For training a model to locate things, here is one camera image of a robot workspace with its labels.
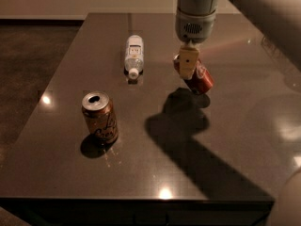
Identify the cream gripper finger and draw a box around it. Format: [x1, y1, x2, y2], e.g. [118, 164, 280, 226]
[179, 44, 199, 80]

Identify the red coke can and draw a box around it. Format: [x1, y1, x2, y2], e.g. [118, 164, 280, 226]
[173, 54, 214, 94]

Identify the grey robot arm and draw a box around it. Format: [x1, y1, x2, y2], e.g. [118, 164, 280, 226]
[175, 0, 301, 70]

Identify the orange LaCroix can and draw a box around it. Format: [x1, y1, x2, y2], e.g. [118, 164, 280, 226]
[82, 91, 119, 145]

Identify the clear plastic water bottle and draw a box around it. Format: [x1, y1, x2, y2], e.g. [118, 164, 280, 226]
[124, 35, 144, 80]

